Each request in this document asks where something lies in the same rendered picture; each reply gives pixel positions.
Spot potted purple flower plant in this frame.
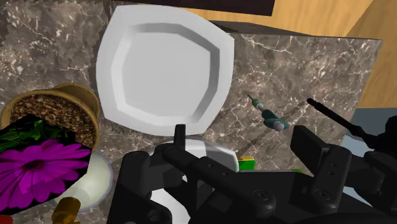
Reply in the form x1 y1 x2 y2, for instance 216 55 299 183
0 81 101 216

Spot large white square plate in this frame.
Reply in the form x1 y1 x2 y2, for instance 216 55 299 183
95 4 235 137

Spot black thin rod tool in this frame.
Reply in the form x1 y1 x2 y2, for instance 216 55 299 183
306 97 397 150

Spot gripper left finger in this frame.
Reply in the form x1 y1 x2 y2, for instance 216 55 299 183
106 123 277 224

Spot teal grey screwdriver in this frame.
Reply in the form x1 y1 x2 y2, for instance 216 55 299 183
247 94 290 132

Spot gold brown cylinder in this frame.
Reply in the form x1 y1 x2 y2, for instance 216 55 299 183
51 197 82 224

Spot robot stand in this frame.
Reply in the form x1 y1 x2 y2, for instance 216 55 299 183
116 0 276 17

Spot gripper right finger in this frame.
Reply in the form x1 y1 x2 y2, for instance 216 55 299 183
289 125 397 218

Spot green box with gold top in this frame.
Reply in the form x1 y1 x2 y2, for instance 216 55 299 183
237 155 256 171

